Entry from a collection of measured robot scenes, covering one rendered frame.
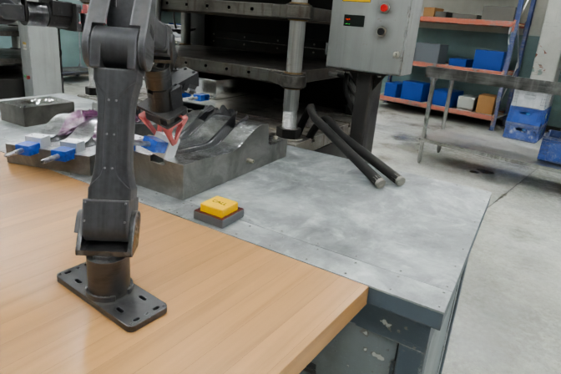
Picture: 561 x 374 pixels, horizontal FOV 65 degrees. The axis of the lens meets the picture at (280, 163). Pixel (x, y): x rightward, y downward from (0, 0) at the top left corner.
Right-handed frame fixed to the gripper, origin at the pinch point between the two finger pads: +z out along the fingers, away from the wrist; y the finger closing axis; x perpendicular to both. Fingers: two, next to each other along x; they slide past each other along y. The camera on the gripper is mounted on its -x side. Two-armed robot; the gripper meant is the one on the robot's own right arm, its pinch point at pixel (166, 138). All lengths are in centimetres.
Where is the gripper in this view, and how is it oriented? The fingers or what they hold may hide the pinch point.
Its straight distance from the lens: 111.2
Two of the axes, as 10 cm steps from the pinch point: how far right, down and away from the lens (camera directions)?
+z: -0.6, 7.6, 6.4
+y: -8.3, -3.9, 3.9
